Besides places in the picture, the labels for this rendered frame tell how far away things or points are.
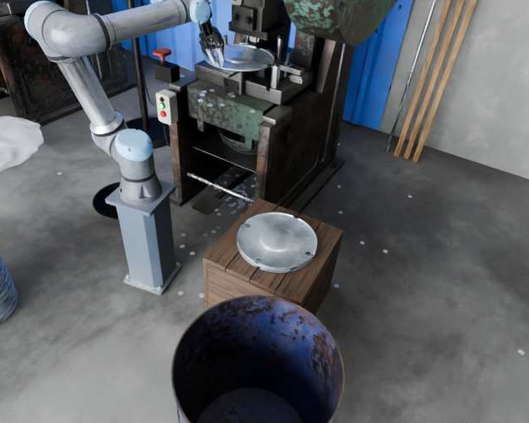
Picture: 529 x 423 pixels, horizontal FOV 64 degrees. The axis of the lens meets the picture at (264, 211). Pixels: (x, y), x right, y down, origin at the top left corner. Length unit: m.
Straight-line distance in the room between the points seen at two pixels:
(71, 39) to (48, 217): 1.22
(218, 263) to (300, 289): 0.29
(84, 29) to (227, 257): 0.81
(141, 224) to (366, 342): 0.97
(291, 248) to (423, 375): 0.69
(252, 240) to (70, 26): 0.85
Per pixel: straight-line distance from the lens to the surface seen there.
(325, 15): 1.43
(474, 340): 1.96
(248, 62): 1.82
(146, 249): 1.69
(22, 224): 2.34
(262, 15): 1.82
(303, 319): 1.22
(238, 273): 1.44
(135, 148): 1.46
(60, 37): 1.30
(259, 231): 1.56
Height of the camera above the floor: 1.42
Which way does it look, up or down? 40 degrees down
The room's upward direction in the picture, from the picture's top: 5 degrees clockwise
